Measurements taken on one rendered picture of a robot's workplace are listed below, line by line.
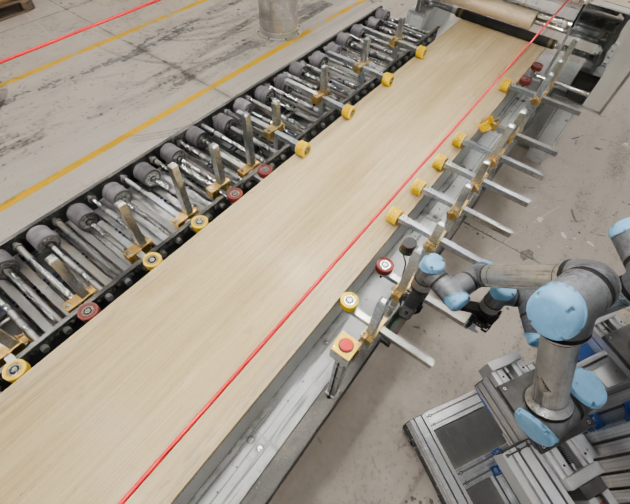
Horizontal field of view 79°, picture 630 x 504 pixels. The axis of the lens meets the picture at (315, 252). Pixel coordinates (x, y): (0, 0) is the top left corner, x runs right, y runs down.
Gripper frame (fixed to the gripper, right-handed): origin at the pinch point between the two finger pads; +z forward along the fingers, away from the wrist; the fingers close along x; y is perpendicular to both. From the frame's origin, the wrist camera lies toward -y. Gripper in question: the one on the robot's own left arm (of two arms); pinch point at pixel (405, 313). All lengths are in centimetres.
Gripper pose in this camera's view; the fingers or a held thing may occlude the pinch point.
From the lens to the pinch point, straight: 157.1
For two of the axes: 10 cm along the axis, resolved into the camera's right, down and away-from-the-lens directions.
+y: 6.0, -6.4, 4.8
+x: -8.0, -5.1, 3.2
